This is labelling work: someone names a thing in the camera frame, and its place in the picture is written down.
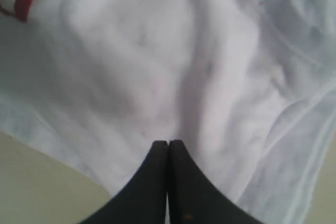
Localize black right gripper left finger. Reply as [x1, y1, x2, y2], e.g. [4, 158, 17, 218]
[82, 141, 168, 224]

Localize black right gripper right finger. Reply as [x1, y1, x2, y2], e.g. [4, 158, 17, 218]
[166, 140, 260, 224]

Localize white t-shirt red lettering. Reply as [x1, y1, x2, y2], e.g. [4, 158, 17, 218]
[1, 0, 335, 223]

